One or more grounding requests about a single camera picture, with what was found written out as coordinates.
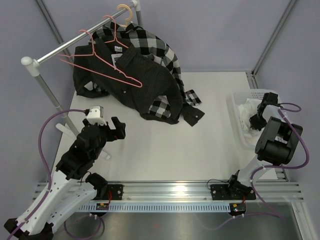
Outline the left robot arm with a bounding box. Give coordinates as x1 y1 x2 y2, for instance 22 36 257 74
4 117 126 240

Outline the metal clothes rack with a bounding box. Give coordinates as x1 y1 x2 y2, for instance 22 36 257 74
20 0 143 160

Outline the white slotted cable duct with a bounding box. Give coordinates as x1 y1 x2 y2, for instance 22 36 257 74
76 202 231 213

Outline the pink wire hanger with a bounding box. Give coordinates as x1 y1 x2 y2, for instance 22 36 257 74
102 15 130 50
57 29 143 89

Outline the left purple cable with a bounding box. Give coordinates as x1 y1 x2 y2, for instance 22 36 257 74
1 108 108 240

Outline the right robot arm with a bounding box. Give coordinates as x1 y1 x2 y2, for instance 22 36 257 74
223 91 303 200

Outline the black white checkered shirt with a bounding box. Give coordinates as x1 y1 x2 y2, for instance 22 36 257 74
92 21 205 121

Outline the black pinstripe shirt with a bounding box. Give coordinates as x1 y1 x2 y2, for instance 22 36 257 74
73 38 199 126

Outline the white plastic basket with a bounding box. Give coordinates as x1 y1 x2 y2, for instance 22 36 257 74
229 89 272 150

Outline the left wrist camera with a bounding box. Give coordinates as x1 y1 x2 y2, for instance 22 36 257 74
86 105 107 126

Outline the beige wooden hanger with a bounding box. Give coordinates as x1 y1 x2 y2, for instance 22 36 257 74
115 3 132 26

